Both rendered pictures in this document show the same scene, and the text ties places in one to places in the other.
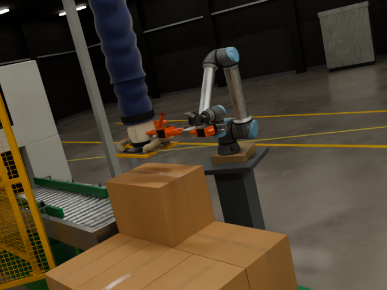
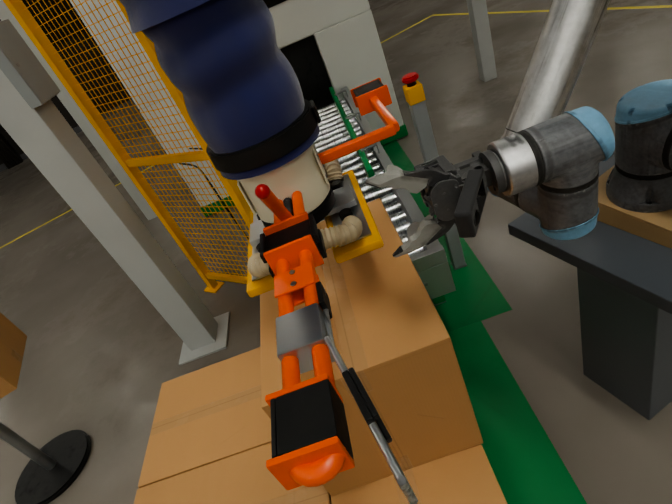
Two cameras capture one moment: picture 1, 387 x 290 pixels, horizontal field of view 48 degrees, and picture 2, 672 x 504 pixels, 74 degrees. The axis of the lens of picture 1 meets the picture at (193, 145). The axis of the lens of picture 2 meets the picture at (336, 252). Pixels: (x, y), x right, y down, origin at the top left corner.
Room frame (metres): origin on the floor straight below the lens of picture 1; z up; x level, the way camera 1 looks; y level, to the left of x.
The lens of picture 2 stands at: (2.30, -0.37, 1.63)
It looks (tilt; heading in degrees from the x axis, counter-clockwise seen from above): 34 degrees down; 48
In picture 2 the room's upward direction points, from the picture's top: 25 degrees counter-clockwise
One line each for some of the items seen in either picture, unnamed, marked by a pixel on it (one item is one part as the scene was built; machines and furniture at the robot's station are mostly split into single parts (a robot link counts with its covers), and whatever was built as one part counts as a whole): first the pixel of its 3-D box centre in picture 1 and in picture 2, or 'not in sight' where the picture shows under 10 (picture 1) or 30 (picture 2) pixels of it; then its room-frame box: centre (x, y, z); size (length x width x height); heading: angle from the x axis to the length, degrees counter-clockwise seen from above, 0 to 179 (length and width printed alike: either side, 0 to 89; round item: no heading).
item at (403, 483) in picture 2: (205, 128); (354, 366); (2.51, -0.09, 1.24); 0.31 x 0.03 x 0.05; 55
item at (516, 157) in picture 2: (207, 115); (508, 164); (2.93, -0.14, 1.24); 0.09 x 0.05 x 0.10; 42
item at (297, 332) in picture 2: (189, 132); (304, 338); (2.53, 0.01, 1.23); 0.07 x 0.07 x 0.04; 42
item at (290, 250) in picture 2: (166, 132); (292, 245); (2.69, 0.15, 1.24); 0.10 x 0.08 x 0.06; 132
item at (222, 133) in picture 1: (217, 128); (562, 199); (3.00, -0.19, 1.12); 0.12 x 0.09 x 0.12; 58
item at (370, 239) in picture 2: (156, 142); (343, 205); (2.94, 0.25, 1.13); 0.34 x 0.10 x 0.05; 42
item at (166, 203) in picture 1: (159, 200); (357, 332); (2.88, 0.32, 0.74); 0.60 x 0.40 x 0.40; 42
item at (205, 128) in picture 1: (204, 131); (307, 429); (2.43, -0.08, 1.24); 0.08 x 0.07 x 0.05; 42
